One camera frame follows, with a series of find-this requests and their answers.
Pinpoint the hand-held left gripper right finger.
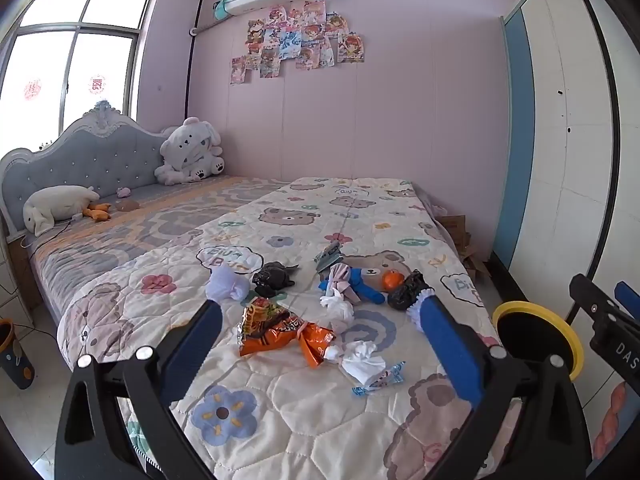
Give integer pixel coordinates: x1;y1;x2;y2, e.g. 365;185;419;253
419;294;596;480

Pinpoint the white goose plush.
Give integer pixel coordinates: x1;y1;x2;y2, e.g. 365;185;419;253
22;184;101;236

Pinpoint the orange snack packet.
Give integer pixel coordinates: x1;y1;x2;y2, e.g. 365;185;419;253
237;296;335;369

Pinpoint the open cardboard box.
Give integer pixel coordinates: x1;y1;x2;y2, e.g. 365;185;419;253
439;214;494;287

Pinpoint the pale purple plastic bag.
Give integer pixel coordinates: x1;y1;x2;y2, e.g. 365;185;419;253
206;263;250;304

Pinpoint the white cable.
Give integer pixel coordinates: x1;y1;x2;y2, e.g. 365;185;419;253
22;217;82;252

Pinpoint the grey tufted bed headboard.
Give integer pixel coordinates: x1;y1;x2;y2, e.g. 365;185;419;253
0;100;174;242

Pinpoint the window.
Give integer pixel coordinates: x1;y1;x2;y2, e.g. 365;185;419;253
0;0;154;162

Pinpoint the bear printed quilt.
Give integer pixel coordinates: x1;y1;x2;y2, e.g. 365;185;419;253
57;175;507;480

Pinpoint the white frilled cloth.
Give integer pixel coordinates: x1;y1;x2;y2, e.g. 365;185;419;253
405;287;434;332

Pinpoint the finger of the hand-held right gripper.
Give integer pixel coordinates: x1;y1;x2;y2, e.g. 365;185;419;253
570;274;640;333
614;281;640;317

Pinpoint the blue white candy wrapper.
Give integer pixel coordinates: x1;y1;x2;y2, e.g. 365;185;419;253
351;362;407;397

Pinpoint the black plastic bag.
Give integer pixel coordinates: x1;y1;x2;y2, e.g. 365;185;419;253
251;262;300;300
387;269;435;311

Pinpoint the yellow rimmed trash bin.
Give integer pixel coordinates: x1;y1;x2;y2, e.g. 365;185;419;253
492;301;585;382

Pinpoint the cluster of wall posters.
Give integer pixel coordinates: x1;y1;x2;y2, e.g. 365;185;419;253
228;0;369;86

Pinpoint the grey orange patterned bed sheet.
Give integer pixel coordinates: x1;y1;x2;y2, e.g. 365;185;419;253
22;174;292;312

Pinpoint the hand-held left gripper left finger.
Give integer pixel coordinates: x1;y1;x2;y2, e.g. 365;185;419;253
54;299;224;480

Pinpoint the white plush bear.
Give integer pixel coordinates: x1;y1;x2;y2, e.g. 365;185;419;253
153;116;226;185

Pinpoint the blue rubber glove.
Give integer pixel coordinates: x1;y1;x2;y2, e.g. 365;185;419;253
320;267;387;306

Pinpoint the white and blue wardrobe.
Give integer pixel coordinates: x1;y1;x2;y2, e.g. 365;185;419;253
492;0;640;480

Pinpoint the pink cloth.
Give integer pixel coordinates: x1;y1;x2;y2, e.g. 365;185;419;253
327;263;354;293

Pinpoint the grey snack packet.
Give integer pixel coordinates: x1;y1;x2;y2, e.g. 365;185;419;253
314;240;344;274

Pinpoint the white crumpled tissue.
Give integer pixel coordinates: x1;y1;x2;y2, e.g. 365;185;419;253
324;340;386;387
320;290;355;334

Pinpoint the dark blue floor bin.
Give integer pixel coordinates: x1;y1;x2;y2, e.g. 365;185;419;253
0;318;36;391

